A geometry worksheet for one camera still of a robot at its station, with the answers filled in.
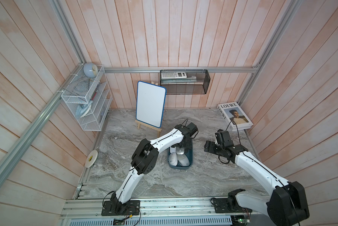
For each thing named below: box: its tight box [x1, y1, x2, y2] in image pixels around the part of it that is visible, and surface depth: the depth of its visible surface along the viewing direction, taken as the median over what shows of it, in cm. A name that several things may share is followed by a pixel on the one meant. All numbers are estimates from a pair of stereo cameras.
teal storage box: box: [167, 147, 194, 170], surface depth 89 cm
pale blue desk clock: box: [82, 62, 99, 79], surface depth 82 cm
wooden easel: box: [134, 119, 163, 138], surface depth 101 cm
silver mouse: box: [176, 146, 186, 155], surface depth 92 cm
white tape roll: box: [84, 149, 98, 169], surface depth 94 cm
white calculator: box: [160, 71, 188, 79], surface depth 92 cm
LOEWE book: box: [217, 101, 254, 132], surface depth 113 cm
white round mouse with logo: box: [168, 152, 178, 167], surface depth 89 cm
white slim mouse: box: [169, 146, 177, 154], surface depth 94 cm
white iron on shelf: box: [75, 100, 94, 119], surface depth 81 cm
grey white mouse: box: [177, 153, 191, 167], surface depth 90 cm
